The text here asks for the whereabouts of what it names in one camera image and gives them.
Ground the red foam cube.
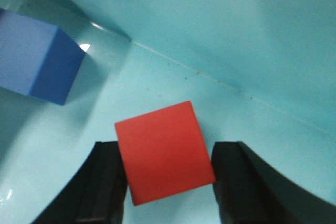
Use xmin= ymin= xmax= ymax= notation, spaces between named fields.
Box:
xmin=115 ymin=101 xmax=216 ymax=206

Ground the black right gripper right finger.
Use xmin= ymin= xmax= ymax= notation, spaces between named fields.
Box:
xmin=212 ymin=142 xmax=335 ymax=223

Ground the light teal plastic tub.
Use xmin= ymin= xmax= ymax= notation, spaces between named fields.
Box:
xmin=1 ymin=0 xmax=335 ymax=223

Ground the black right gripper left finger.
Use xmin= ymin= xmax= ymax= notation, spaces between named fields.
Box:
xmin=33 ymin=142 xmax=127 ymax=223

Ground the blue foam cube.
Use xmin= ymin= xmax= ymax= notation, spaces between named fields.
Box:
xmin=1 ymin=9 xmax=85 ymax=105

